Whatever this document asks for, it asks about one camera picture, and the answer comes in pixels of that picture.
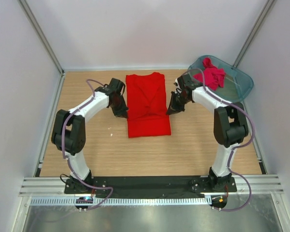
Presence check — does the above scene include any teal plastic bin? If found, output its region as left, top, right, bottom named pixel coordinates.
left=188, top=55, right=254, bottom=102

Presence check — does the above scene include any red t shirt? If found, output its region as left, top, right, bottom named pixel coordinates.
left=125, top=72, right=171, bottom=138

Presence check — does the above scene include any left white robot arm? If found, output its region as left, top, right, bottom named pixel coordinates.
left=51, top=78, right=128, bottom=193

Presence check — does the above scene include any left aluminium corner post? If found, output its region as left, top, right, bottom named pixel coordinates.
left=17, top=0, right=64, bottom=76

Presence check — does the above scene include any aluminium corner post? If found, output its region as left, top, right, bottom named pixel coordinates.
left=17, top=0, right=64, bottom=76
left=233, top=0, right=276, bottom=68

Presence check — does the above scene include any white slotted cable duct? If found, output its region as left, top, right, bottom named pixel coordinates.
left=30, top=196, right=212, bottom=206

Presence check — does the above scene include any aluminium front rail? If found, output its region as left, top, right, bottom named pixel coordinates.
left=18, top=174, right=284, bottom=197

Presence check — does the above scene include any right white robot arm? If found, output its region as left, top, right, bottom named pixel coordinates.
left=167, top=74, right=248, bottom=191

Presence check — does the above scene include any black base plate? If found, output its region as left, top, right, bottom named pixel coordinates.
left=63, top=175, right=238, bottom=199

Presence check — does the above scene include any magenta t shirt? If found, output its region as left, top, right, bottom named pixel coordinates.
left=202, top=58, right=226, bottom=91

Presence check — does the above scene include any right aluminium corner post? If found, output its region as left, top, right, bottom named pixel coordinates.
left=233, top=0, right=276, bottom=68

